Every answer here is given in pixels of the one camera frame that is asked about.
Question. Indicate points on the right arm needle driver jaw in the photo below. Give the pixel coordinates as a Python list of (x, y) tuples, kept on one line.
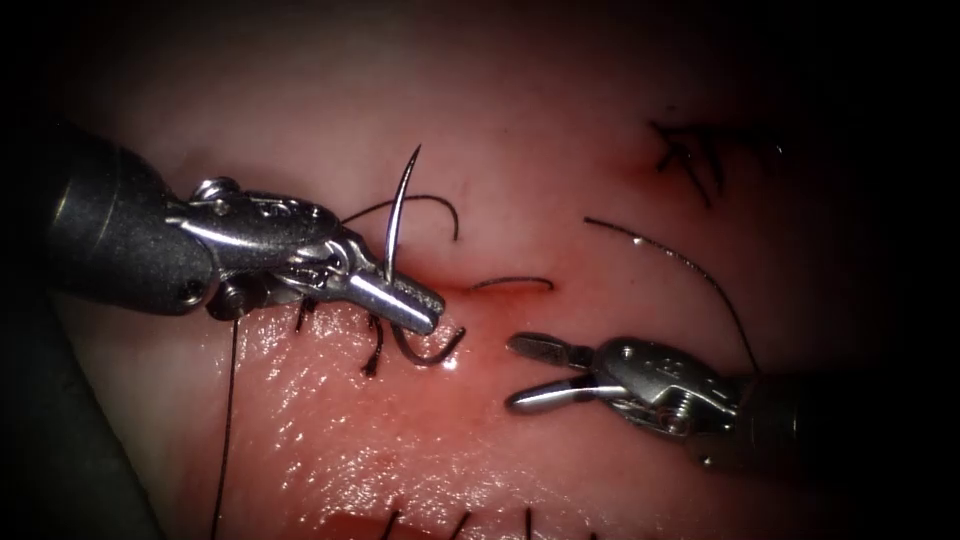
[(555, 392), (547, 349)]

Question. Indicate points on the tissue pad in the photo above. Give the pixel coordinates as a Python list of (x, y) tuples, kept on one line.
[(525, 135)]

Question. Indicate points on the dark right arm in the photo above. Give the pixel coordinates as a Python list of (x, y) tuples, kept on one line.
[(810, 420)]

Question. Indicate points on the dark left arm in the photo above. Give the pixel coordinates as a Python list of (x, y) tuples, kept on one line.
[(112, 225)]

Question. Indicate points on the left arm needle driver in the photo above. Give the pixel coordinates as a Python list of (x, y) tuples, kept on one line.
[(262, 240)]

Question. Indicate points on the black stitching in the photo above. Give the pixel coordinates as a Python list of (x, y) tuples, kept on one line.
[(528, 523), (373, 352), (684, 154)]

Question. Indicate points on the right arm needle driver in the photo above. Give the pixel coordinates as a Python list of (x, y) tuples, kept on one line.
[(660, 375)]

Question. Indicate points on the left arm needle driver jaw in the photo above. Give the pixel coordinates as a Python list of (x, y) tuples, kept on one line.
[(390, 300), (417, 291)]

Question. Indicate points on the black thread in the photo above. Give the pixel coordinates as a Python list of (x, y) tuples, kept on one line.
[(679, 257)]

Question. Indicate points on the curved steel needle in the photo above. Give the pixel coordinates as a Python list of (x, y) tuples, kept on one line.
[(397, 217)]

